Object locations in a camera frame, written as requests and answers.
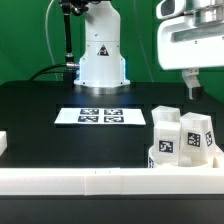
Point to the white round stool seat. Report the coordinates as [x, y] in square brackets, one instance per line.
[216, 162]

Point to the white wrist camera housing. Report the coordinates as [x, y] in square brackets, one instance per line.
[167, 9]

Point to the white front fence wall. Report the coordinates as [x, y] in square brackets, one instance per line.
[64, 181]

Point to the black camera stand pole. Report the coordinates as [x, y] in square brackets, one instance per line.
[69, 75]

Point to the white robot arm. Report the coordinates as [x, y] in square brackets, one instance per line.
[102, 68]

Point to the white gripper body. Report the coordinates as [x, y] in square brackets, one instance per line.
[194, 40]

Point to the white left fence wall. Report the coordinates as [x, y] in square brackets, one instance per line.
[3, 142]

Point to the white sheet with tags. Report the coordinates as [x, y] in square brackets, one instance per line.
[100, 116]

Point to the white fence wall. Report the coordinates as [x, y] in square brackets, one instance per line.
[3, 142]
[64, 181]

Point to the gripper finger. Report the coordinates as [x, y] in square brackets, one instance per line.
[190, 77]

